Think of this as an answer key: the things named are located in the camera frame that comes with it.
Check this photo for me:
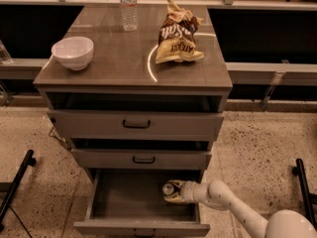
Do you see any white bowl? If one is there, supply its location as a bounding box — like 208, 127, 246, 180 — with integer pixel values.
52, 37, 94, 70

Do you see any grey drawer cabinet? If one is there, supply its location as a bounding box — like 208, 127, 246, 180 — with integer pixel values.
34, 6, 232, 178

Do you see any green soda can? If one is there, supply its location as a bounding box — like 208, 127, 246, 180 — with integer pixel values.
162, 182, 175, 196

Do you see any grey top drawer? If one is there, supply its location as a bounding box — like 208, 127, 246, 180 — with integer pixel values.
48, 110, 223, 141

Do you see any black stand leg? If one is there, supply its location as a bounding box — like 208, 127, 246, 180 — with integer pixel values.
0, 150, 37, 231
292, 159, 317, 229

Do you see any black right stand leg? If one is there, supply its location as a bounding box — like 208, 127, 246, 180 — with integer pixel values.
292, 159, 317, 229

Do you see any grey middle drawer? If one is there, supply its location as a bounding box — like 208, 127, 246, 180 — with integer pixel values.
71, 149, 211, 171

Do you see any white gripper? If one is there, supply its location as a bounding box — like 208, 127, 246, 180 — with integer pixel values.
163, 179, 201, 205

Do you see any black left stand leg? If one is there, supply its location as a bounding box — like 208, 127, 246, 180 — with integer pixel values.
0, 150, 37, 231

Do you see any grey open bottom drawer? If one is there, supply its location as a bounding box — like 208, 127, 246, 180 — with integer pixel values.
74, 170, 210, 237

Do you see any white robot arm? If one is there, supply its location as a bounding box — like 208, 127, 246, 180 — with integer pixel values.
162, 180, 317, 238

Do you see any clear plastic water bottle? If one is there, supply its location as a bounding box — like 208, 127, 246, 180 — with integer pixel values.
120, 0, 138, 32

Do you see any brown yellow chip bag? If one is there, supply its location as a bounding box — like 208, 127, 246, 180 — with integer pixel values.
156, 0, 204, 63

